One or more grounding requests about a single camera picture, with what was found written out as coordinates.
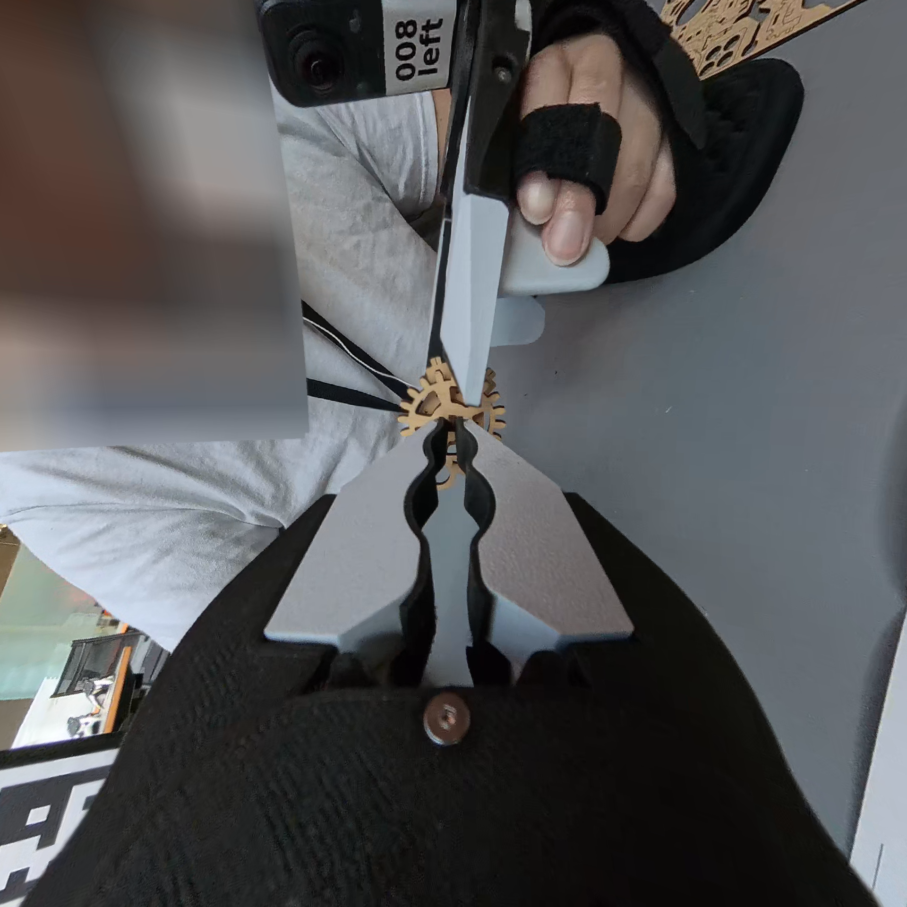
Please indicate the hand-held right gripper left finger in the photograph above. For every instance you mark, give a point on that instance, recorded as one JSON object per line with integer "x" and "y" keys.
{"x": 333, "y": 567}

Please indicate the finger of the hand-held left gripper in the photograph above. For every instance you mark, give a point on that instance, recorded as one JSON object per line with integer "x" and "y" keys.
{"x": 471, "y": 283}

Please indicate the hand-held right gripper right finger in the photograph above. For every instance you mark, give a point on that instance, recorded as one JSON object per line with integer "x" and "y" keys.
{"x": 560, "y": 567}

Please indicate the wooden gear assembly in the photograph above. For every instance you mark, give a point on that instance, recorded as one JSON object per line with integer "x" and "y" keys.
{"x": 425, "y": 411}

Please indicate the laser-cut plywood sheet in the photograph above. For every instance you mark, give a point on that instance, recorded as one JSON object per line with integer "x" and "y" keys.
{"x": 716, "y": 35}

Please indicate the grey desk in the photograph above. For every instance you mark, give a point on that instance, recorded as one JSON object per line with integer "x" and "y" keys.
{"x": 708, "y": 425}

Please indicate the person's left hand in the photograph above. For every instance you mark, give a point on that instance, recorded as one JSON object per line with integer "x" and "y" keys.
{"x": 588, "y": 78}

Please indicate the person's white shirt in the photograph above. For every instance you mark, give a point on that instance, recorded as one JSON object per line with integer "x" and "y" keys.
{"x": 340, "y": 212}

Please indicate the black quilted pad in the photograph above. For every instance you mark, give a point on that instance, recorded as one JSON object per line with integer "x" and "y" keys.
{"x": 744, "y": 177}

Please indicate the black framed marker sign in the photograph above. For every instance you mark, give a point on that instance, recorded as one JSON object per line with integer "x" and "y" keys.
{"x": 42, "y": 829}

